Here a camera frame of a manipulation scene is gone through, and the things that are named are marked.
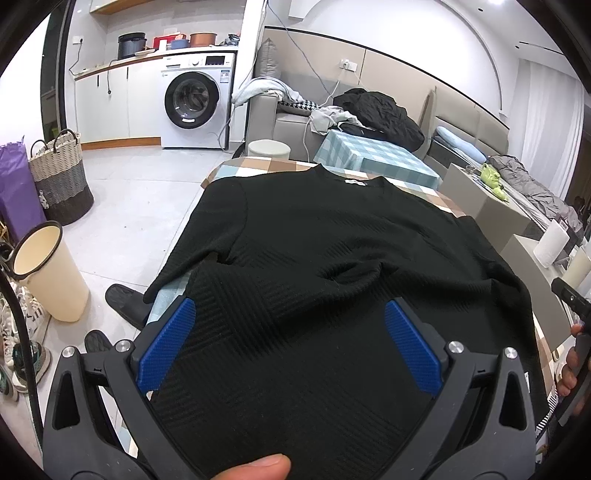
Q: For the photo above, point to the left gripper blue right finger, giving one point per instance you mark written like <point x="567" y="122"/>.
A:
<point x="424" y="364"/>

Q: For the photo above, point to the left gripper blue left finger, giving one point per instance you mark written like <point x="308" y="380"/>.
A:
<point x="160" y="341"/>

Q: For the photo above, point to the black knit sweater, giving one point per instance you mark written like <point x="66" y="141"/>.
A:
<point x="341" y="295"/>

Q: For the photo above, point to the white grey clothes pile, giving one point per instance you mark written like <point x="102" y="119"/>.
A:
<point x="325" y="118"/>

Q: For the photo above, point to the person's right hand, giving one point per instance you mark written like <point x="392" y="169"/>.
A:
<point x="568" y="379"/>

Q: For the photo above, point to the person's left hand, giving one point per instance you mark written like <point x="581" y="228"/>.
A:
<point x="273" y="467"/>

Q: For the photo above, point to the black slipper near table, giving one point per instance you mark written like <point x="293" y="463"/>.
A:
<point x="128" y="304"/>

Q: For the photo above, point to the black slipper farther left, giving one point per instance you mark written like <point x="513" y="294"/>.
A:
<point x="96" y="341"/>

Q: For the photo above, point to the white paper towel roll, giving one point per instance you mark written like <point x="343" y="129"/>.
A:
<point x="551" y="244"/>

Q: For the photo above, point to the plaid brown blue tablecloth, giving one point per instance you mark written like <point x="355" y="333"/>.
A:
<point x="323" y="170"/>

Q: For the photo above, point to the grey crumpled blanket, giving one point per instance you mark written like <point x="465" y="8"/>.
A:
<point x="514" y="173"/>

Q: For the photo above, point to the green toy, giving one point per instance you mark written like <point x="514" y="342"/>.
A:
<point x="492" y="180"/>

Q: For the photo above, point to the cream plastic waste bin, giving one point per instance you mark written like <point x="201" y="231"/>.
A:
<point x="43" y="264"/>

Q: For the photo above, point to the grey cabinet box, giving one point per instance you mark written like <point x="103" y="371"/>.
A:
<point x="498" y="220"/>

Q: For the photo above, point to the light blue pillow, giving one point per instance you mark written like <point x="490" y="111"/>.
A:
<point x="460" y="144"/>

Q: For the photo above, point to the purple bag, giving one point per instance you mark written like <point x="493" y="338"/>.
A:
<point x="21" y="209"/>

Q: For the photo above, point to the woven grey laundry basket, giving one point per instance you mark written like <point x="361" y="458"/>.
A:
<point x="58" y="172"/>

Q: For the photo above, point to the white round stool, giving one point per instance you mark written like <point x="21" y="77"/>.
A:
<point x="266" y="148"/>

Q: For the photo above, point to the white kitchen cabinet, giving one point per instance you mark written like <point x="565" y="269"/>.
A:
<point x="120" y="106"/>

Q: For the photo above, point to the black quilted jacket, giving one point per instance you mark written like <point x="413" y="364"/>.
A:
<point x="381" y="118"/>

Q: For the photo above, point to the grey sofa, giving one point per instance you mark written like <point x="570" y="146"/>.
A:
<point x="311" y="65"/>

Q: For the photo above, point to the white front-load washing machine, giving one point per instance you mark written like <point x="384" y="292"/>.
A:
<point x="196" y="89"/>

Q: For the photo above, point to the black cooking pot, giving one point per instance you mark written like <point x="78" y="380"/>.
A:
<point x="129" y="44"/>

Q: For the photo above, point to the copper pot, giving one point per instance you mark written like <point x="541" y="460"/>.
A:
<point x="202" y="39"/>

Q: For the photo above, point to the white wall socket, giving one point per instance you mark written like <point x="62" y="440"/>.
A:
<point x="348" y="65"/>

